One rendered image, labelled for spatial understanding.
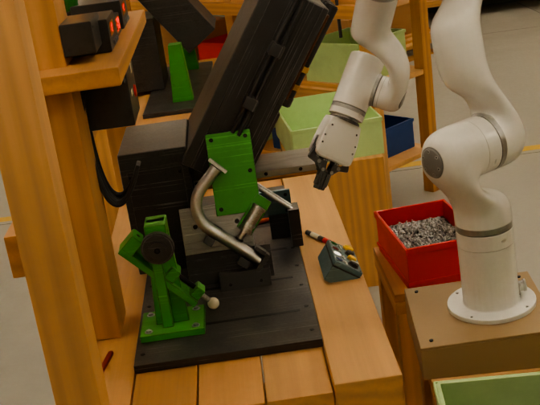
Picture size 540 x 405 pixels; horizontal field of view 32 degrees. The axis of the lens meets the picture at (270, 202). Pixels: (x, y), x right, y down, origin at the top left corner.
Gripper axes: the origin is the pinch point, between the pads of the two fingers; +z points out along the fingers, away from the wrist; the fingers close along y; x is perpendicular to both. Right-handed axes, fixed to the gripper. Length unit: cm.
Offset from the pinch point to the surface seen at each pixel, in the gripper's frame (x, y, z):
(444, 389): 56, -13, 31
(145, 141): -47, 31, 4
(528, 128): -336, -280, -114
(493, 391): 60, -21, 29
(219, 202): -25.9, 12.8, 12.9
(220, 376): 14, 12, 48
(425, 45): -260, -146, -113
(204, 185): -24.0, 18.9, 10.2
